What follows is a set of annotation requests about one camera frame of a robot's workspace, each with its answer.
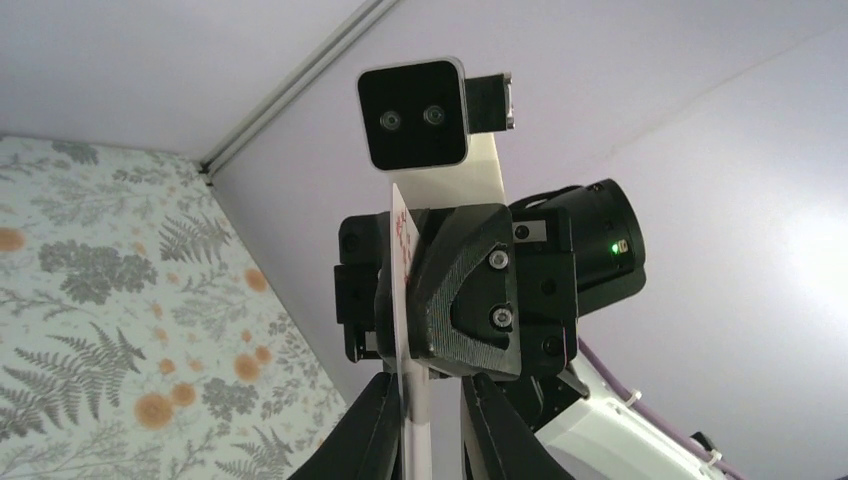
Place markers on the aluminium corner post right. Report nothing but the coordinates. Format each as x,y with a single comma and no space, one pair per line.
294,84

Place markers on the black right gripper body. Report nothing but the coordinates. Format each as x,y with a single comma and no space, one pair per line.
546,289

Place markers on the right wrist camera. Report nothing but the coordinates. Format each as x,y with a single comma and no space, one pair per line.
430,129

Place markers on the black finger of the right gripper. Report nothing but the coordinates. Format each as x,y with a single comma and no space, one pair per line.
383,306
462,300

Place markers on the white card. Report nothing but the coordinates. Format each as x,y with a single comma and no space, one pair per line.
413,377

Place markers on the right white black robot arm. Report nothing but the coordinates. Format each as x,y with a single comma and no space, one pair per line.
593,379

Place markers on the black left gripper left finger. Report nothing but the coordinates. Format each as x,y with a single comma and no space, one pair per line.
365,443

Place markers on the floral patterned table mat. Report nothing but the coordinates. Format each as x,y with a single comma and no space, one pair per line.
139,339

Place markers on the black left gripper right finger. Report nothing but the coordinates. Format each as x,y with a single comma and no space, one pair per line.
497,443

